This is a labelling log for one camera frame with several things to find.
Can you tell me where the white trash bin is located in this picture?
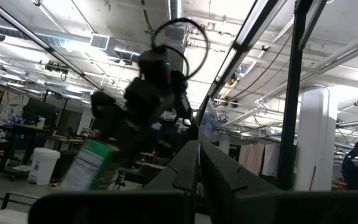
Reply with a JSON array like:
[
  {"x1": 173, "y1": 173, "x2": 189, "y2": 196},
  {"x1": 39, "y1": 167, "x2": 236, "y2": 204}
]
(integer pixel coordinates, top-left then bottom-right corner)
[{"x1": 27, "y1": 147, "x2": 61, "y2": 186}]

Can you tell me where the white leaf patterned cloth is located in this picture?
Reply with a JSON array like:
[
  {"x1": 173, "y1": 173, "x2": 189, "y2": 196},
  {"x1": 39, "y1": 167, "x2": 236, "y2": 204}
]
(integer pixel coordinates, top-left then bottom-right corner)
[{"x1": 0, "y1": 90, "x2": 30, "y2": 144}]

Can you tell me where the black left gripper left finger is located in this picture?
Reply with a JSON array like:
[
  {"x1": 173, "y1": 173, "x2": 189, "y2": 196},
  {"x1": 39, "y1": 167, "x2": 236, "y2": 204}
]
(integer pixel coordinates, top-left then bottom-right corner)
[{"x1": 28, "y1": 139, "x2": 200, "y2": 224}]

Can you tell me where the black overhead light bar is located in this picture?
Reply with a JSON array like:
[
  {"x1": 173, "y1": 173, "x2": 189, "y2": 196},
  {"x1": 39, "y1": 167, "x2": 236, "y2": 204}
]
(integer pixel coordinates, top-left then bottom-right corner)
[{"x1": 196, "y1": 0, "x2": 288, "y2": 125}]

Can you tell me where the black monitor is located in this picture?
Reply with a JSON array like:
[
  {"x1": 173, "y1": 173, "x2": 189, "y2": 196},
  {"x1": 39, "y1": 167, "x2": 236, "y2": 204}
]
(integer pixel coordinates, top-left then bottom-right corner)
[{"x1": 22, "y1": 98, "x2": 57, "y2": 125}]

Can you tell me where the white pillar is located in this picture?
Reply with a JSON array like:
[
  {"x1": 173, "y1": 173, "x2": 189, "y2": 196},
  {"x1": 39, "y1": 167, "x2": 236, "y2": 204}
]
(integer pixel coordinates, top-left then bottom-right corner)
[{"x1": 293, "y1": 86, "x2": 339, "y2": 191}]

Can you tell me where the Apple Jacks cereal box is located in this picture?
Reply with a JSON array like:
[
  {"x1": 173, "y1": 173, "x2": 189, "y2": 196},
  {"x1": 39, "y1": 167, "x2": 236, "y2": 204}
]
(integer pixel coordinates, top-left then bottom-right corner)
[{"x1": 60, "y1": 139, "x2": 120, "y2": 191}]

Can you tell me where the black desk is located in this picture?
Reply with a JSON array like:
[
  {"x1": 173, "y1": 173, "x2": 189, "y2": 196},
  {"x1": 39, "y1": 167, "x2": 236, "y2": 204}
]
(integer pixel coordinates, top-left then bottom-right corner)
[{"x1": 0, "y1": 123, "x2": 57, "y2": 181}]

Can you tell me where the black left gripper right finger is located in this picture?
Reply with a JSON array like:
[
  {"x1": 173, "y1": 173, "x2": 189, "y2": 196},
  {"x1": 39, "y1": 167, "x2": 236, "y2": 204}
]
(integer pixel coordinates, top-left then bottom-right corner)
[{"x1": 200, "y1": 141, "x2": 358, "y2": 224}]

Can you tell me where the hanging beige cloth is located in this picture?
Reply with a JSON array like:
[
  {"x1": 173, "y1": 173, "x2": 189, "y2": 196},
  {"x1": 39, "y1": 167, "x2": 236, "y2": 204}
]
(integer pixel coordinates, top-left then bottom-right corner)
[{"x1": 237, "y1": 142, "x2": 265, "y2": 177}]

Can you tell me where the translucent plastic sheet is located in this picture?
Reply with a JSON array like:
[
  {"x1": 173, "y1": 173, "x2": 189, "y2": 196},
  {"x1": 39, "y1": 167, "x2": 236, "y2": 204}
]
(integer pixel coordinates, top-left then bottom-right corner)
[{"x1": 197, "y1": 98, "x2": 221, "y2": 142}]

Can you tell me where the black looped cable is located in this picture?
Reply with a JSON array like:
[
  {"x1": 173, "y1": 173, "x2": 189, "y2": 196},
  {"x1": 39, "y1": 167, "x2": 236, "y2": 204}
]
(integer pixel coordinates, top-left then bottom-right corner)
[{"x1": 150, "y1": 17, "x2": 210, "y2": 81}]

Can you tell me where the black rig frame post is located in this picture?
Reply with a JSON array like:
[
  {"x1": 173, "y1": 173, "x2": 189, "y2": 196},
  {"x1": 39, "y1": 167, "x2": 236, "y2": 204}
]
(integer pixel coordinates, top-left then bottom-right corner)
[{"x1": 277, "y1": 0, "x2": 306, "y2": 191}]

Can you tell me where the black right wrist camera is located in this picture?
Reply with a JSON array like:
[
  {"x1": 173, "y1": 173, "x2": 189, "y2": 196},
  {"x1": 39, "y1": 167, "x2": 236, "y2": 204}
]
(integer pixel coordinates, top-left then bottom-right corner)
[{"x1": 90, "y1": 90, "x2": 126, "y2": 125}]

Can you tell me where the spray bottle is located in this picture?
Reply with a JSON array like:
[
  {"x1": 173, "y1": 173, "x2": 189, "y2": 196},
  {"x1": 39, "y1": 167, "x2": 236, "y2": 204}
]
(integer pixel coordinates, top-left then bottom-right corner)
[{"x1": 35, "y1": 116, "x2": 47, "y2": 130}]

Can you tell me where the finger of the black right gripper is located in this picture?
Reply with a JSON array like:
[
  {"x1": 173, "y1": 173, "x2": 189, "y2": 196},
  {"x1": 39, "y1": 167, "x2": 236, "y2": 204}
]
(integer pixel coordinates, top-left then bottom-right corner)
[
  {"x1": 116, "y1": 124, "x2": 147, "y2": 170},
  {"x1": 97, "y1": 124, "x2": 117, "y2": 144}
]

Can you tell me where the hanging white cloth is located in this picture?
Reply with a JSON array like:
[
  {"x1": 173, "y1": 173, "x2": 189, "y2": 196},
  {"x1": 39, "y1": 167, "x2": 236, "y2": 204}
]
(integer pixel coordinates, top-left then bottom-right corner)
[{"x1": 262, "y1": 142, "x2": 281, "y2": 179}]

